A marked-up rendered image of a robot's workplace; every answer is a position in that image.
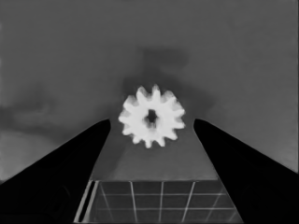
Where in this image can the small white toothed gear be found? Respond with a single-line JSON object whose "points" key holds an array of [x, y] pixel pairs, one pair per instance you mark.
{"points": [[135, 118]]}

